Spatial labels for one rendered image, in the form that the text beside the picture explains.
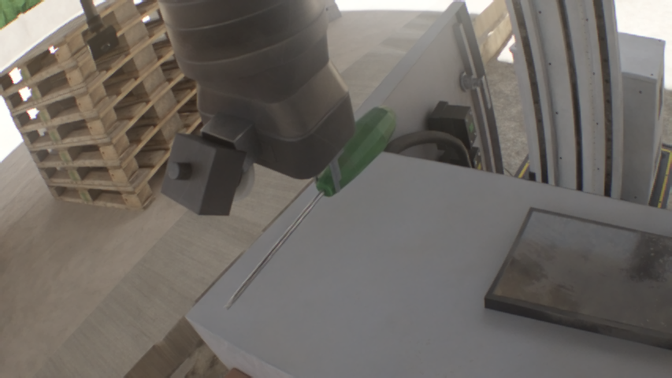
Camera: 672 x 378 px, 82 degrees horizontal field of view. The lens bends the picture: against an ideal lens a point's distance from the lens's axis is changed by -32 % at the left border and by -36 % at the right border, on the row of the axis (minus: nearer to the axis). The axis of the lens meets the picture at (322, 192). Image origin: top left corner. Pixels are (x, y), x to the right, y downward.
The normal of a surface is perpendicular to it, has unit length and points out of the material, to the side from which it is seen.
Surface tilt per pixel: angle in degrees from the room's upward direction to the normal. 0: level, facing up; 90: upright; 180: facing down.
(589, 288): 0
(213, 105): 91
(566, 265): 0
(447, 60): 90
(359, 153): 61
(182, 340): 90
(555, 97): 90
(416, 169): 0
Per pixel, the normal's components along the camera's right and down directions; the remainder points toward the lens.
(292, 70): 0.70, 0.55
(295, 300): -0.31, -0.77
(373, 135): 0.41, -0.15
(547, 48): -0.66, 0.60
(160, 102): 0.84, 0.05
